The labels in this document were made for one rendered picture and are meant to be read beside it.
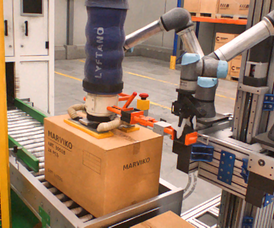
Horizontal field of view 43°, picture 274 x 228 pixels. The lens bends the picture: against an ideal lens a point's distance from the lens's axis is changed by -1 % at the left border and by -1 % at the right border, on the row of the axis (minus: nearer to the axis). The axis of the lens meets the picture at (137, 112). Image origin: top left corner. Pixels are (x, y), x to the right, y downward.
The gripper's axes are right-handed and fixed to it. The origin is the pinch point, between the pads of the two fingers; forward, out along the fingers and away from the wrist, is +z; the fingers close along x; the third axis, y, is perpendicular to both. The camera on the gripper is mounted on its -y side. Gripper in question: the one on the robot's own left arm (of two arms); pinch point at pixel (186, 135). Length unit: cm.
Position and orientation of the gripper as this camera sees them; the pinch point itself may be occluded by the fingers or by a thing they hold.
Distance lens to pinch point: 155.1
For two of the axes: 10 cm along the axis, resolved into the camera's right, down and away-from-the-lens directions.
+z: -0.7, 9.6, 2.7
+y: -6.8, -2.4, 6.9
